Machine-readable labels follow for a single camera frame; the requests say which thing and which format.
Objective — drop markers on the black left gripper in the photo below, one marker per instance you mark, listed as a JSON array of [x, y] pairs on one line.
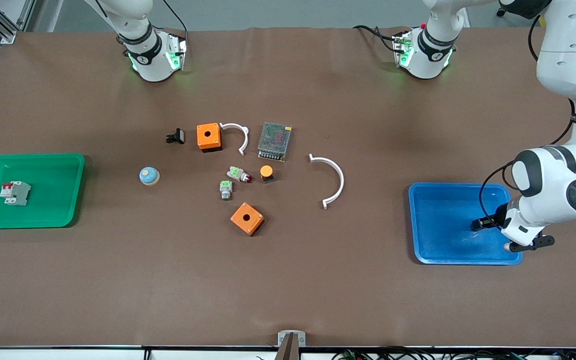
[[498, 218]]

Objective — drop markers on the white red circuit breaker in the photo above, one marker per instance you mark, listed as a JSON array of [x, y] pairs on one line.
[[17, 194]]

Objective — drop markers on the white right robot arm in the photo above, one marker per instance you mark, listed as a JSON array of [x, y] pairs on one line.
[[148, 60]]

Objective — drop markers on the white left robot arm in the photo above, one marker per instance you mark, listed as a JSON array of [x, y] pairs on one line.
[[568, 50]]

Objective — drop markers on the blue plastic tray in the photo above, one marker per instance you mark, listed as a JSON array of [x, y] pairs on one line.
[[443, 225]]

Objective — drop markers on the silver base connector box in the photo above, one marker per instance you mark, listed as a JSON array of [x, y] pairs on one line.
[[174, 57], [403, 50]]

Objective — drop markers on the black chair caster wheel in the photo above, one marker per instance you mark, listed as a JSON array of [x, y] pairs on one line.
[[502, 12]]

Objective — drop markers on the orange round push button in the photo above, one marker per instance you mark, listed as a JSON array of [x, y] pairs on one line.
[[266, 171]]

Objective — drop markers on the metal mesh power supply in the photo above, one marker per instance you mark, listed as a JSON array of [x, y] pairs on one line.
[[274, 140]]

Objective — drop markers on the orange button box tilted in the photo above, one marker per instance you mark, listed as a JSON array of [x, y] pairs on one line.
[[240, 221]]

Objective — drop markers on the red tipped indicator light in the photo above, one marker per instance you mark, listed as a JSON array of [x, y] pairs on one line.
[[237, 173]]

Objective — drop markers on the green tipped push button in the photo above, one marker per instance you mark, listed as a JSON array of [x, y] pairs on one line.
[[225, 189]]

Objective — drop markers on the orange button box upright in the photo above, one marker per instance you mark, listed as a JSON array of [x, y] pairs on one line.
[[203, 141]]

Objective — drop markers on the blue round bell knob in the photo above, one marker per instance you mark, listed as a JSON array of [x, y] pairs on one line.
[[149, 176]]

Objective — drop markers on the green plastic tray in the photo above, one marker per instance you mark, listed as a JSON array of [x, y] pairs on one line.
[[48, 192]]

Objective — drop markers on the large white curved bracket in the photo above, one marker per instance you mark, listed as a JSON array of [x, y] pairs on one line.
[[341, 180]]

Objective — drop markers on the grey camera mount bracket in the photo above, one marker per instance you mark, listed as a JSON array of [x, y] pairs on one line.
[[291, 340]]

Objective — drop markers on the small white curved bracket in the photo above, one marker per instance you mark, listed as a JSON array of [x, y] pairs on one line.
[[246, 140]]

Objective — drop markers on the small black switch part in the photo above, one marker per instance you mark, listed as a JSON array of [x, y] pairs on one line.
[[178, 136]]

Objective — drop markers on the aluminium frame profile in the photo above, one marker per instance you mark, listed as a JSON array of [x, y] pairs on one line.
[[5, 34]]

